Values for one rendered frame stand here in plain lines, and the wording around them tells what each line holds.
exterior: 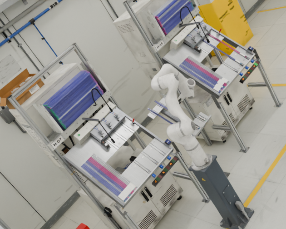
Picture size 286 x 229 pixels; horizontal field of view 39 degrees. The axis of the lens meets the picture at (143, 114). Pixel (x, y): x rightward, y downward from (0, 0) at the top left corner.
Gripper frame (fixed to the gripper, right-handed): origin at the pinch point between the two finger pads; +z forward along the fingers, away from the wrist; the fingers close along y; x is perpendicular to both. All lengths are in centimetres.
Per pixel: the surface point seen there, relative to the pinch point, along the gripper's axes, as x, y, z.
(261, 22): -6, -324, 163
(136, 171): 9, 75, 18
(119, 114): -37, 42, 19
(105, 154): -22, 79, 24
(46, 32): -192, -21, 92
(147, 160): 10, 60, 18
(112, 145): -23, 68, 23
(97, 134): -39, 71, 20
